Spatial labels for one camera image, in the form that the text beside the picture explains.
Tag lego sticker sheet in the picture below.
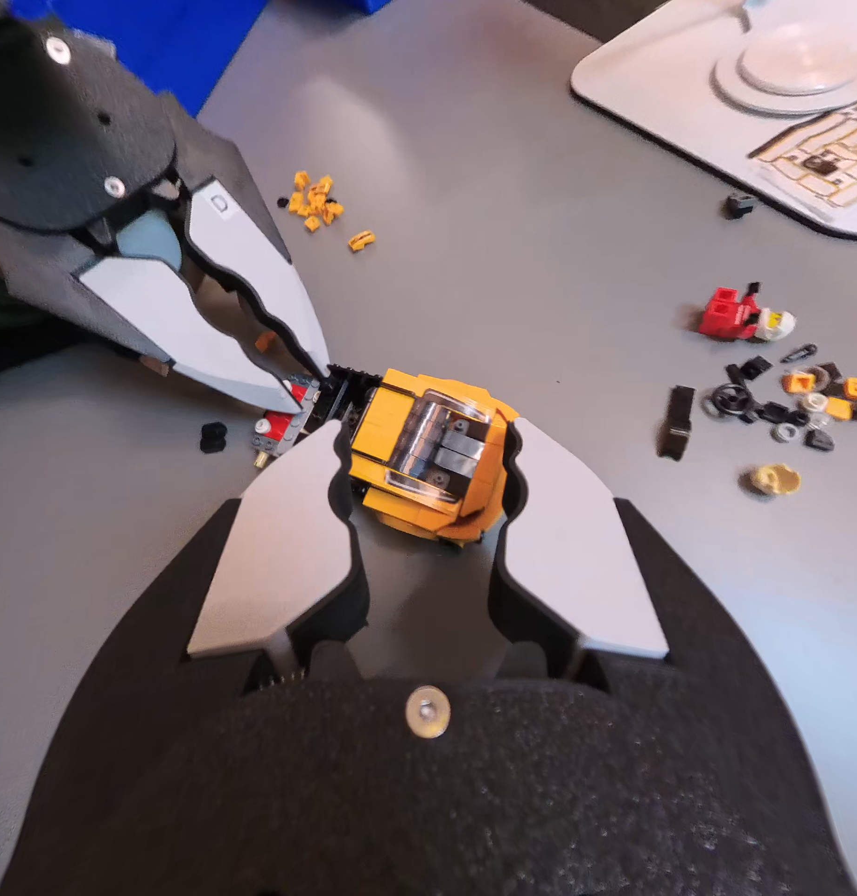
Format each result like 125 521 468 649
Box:
747 98 857 211

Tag white stand base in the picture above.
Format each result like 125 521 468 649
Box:
570 0 857 239

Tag tan round lego piece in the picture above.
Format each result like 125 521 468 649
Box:
740 463 802 497

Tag yellow black lego car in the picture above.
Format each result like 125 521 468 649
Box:
252 364 520 550

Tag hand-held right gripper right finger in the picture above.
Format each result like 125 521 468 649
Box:
488 416 671 662

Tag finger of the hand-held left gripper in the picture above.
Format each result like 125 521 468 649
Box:
78 255 303 415
187 178 331 382

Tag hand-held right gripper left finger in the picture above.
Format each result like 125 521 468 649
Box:
187 419 370 659

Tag red lego seat piece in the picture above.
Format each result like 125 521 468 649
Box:
698 282 797 344

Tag pile of small lego parts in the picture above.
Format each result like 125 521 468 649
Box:
702 343 857 452

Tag orange lego pieces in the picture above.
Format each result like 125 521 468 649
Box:
255 171 377 351

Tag black lego arch piece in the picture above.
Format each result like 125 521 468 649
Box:
656 385 695 462

